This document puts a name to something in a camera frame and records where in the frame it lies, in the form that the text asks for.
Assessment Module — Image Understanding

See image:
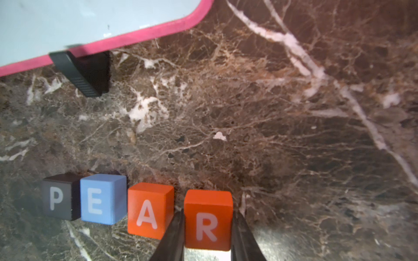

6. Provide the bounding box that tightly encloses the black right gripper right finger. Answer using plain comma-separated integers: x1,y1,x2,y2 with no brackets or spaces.
231,212,267,261

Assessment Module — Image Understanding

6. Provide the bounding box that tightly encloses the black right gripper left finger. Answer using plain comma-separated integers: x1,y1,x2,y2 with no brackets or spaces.
149,209,185,261

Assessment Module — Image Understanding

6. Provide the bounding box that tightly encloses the red letter block A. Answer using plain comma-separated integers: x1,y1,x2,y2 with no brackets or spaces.
127,183,174,240

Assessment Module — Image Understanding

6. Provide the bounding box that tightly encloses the red letter block R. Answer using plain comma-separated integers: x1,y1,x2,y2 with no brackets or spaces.
184,190,234,251

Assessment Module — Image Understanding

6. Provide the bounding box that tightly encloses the light blue letter block E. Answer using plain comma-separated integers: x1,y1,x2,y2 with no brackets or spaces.
80,174,127,225

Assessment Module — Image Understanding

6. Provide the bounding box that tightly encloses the black letter block P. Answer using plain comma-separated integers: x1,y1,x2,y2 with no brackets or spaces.
41,174,82,221

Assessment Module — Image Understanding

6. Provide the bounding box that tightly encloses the black whiteboard stand foot right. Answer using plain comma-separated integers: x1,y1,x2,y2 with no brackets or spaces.
49,51,111,98

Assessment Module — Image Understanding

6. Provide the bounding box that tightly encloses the pink framed whiteboard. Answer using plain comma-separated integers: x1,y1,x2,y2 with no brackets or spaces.
1,1,213,76

